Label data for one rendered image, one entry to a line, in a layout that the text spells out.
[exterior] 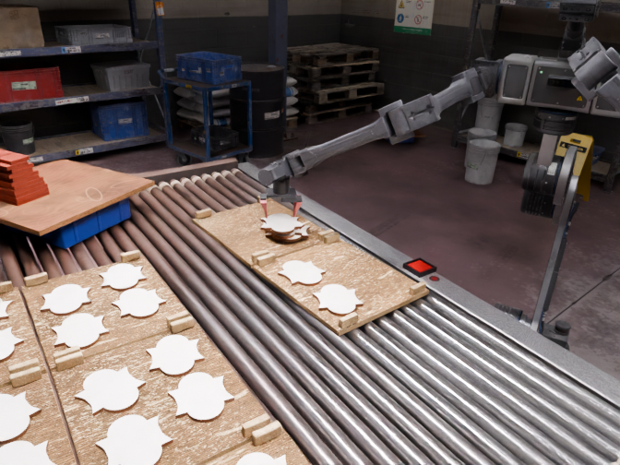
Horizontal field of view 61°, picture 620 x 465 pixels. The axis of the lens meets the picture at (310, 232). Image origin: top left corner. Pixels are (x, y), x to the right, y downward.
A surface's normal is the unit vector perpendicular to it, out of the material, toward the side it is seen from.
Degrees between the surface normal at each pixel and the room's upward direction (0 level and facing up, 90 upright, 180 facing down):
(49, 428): 0
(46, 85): 90
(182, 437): 0
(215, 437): 0
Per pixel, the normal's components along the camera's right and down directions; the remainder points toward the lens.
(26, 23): 0.62, 0.42
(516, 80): -0.49, 0.37
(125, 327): 0.03, -0.90
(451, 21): -0.75, 0.27
